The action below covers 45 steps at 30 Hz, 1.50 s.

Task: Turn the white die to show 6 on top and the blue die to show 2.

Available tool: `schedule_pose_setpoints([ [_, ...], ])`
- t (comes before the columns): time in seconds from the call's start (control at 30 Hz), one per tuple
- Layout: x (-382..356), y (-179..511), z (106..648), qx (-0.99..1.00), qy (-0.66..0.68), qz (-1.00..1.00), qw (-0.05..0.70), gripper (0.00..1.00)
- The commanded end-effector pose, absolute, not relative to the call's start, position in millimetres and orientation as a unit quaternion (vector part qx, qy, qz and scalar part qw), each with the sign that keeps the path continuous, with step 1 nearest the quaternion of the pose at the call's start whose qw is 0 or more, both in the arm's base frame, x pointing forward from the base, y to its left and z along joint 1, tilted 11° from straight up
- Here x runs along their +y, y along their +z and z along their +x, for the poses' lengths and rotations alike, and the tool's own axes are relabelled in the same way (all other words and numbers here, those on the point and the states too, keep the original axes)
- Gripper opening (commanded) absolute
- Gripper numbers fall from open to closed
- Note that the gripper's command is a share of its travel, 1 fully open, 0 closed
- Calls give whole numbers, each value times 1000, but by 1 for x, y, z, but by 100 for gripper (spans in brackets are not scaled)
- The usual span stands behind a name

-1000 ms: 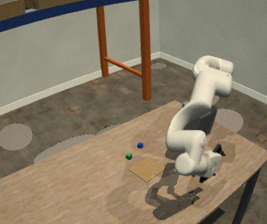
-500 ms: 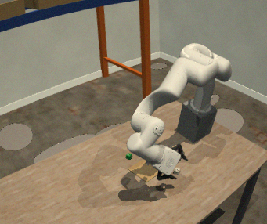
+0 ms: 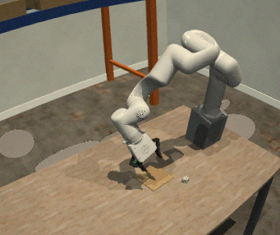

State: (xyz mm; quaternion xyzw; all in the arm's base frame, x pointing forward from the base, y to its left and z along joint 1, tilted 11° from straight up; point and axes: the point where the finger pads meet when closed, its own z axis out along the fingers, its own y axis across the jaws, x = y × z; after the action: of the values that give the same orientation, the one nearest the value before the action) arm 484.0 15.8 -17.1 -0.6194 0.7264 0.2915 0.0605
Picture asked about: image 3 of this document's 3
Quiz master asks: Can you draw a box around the white die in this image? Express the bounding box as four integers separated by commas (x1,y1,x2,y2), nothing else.
182,176,189,183

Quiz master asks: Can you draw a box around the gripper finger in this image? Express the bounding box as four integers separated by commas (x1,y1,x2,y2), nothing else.
129,155,148,172
151,138,163,158

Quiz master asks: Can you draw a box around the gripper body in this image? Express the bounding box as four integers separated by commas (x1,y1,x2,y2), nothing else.
126,131,157,163

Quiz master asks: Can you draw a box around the tan flat mat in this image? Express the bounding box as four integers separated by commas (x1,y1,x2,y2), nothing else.
134,164,174,191

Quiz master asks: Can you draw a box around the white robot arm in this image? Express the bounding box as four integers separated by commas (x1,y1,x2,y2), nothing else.
111,30,242,144

